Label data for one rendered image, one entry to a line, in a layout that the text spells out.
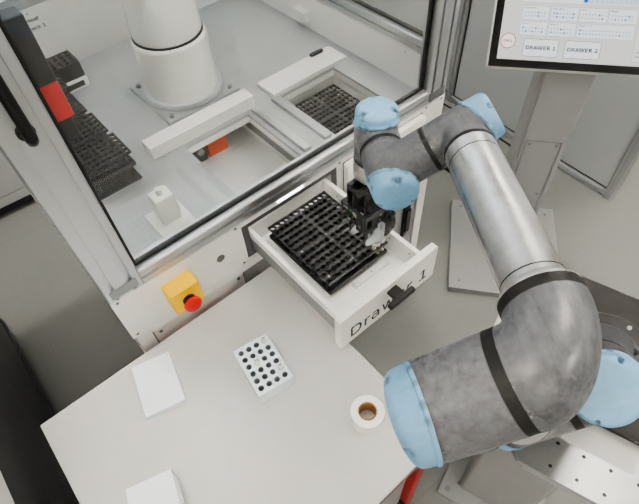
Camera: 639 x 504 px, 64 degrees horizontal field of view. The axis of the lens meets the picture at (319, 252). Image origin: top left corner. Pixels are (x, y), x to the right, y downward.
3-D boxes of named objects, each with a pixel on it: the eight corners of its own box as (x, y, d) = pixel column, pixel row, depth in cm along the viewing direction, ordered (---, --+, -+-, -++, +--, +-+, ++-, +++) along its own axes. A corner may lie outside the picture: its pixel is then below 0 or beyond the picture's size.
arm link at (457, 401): (589, 428, 91) (533, 436, 47) (509, 453, 96) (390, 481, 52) (558, 363, 96) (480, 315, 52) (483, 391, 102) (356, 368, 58)
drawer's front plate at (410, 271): (432, 274, 121) (439, 245, 112) (340, 349, 110) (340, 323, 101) (427, 270, 121) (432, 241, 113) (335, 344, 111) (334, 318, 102)
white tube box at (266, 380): (295, 383, 112) (293, 376, 109) (261, 404, 109) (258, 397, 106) (268, 340, 119) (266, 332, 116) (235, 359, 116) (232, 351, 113)
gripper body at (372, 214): (339, 218, 106) (339, 176, 97) (370, 198, 109) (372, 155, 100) (365, 240, 102) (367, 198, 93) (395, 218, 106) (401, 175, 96)
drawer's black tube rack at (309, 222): (386, 258, 122) (387, 241, 117) (330, 301, 115) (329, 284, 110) (324, 208, 133) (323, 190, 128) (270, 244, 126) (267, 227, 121)
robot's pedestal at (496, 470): (557, 460, 171) (669, 358, 111) (528, 548, 156) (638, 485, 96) (471, 414, 182) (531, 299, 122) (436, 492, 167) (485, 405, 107)
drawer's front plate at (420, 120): (422, 147, 148) (427, 115, 139) (348, 197, 137) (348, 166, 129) (418, 144, 149) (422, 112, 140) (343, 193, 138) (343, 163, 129)
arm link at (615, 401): (654, 392, 89) (671, 417, 77) (576, 417, 94) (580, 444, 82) (619, 328, 91) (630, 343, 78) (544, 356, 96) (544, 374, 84)
